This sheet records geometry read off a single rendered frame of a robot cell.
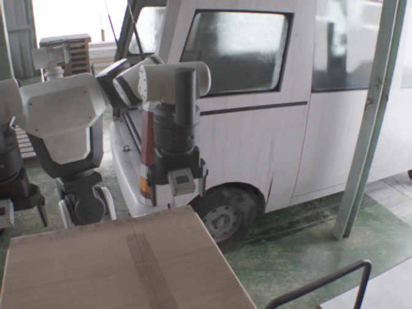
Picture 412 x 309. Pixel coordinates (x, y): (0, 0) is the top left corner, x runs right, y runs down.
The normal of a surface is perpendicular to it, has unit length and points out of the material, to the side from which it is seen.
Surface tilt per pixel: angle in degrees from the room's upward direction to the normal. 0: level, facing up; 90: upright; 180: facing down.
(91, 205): 72
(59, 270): 0
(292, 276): 0
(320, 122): 90
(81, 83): 28
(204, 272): 0
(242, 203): 92
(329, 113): 90
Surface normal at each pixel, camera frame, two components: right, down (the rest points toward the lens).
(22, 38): 0.37, 0.44
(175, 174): 0.21, -0.55
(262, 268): 0.02, -0.89
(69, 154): 0.39, 0.13
